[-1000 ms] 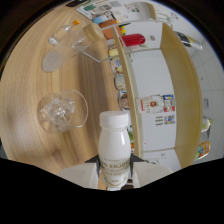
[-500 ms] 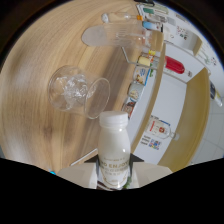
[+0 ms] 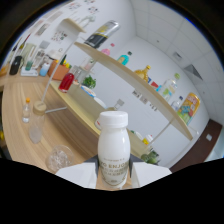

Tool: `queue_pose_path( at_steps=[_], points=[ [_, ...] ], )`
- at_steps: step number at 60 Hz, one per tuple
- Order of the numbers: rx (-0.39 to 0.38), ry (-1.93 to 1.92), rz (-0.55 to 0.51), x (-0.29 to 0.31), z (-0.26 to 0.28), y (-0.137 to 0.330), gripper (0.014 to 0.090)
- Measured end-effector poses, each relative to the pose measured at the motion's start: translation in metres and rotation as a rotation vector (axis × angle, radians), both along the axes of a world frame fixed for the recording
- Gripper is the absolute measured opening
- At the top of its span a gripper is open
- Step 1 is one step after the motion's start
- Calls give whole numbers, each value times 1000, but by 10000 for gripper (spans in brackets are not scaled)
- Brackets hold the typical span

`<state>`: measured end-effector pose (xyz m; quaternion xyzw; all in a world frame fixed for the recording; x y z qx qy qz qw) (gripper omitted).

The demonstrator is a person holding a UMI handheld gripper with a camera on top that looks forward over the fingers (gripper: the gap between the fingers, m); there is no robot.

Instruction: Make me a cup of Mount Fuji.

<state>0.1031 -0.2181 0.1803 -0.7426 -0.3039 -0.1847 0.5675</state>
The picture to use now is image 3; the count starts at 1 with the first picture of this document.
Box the clear glass with ice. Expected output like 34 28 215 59
44 144 75 174

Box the green potted plant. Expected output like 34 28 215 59
81 74 97 90

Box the black and yellow bag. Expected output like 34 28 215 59
83 19 120 50

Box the green cup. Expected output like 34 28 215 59
25 59 34 72

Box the white milk bottle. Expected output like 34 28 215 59
96 110 131 190

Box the yellow oil bottle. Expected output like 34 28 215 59
134 64 152 83

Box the yellow snack bag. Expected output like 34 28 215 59
177 92 202 126

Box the white figure on wall shelf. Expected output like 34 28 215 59
79 14 96 29

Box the black kettle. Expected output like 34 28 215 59
9 55 23 76

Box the orange storage basket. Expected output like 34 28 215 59
47 59 70 82

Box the clear jar wooden lid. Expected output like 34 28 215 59
28 100 48 145

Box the clear bottle green cap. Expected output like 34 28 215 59
159 72 182 98

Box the small clear water bottle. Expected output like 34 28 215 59
170 95 184 112

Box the white kitchen scale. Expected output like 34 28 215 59
20 67 39 77

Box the clear bottle orange cap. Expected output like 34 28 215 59
21 97 32 124

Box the pink liquid bottle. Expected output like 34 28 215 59
100 42 116 56

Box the yellow label paper cup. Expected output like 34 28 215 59
142 134 154 146

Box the wooden wall shelf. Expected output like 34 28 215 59
63 18 87 34

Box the teal liquid bottle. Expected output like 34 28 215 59
116 50 133 66

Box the glass jar of limes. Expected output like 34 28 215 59
140 149 160 166

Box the blue rimmed plate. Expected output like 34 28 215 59
80 85 97 98

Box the white bowl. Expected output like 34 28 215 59
93 96 108 109

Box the red liquid bottle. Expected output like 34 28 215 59
58 72 76 94

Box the ceiling air vent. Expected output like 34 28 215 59
183 63 204 81

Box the brown door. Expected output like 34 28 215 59
168 118 223 174

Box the blue and white cup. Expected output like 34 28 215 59
39 62 51 78

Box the two-tier wooden shelf rack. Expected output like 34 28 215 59
41 41 194 168

